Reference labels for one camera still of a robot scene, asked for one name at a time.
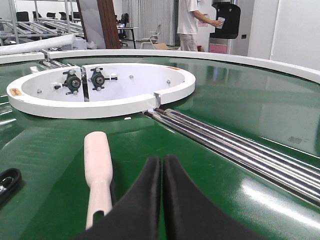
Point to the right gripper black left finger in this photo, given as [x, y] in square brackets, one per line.
[136, 216]

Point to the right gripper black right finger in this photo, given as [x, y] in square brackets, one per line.
[190, 215]

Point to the pink hand brush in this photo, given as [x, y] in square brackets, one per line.
[98, 170]

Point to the steel conveyor rollers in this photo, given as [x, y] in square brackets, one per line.
[287, 172]

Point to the green conveyor belt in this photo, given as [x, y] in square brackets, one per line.
[279, 111]

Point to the right black bearing block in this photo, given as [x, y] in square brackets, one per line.
[97, 79]

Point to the black bearing block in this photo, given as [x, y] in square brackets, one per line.
[72, 82]
[97, 79]

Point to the left black bearing block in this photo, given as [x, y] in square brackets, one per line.
[72, 82]

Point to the black water dispenser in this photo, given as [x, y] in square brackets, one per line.
[229, 12]

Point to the white office chair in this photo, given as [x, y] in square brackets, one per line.
[152, 39]

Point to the person in white shirt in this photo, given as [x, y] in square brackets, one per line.
[187, 27]

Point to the white disposable cup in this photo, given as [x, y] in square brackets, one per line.
[221, 21]

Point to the brown wooden pillar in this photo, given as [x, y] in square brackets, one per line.
[108, 24]

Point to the metal roller rack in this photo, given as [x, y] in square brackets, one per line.
[24, 20]

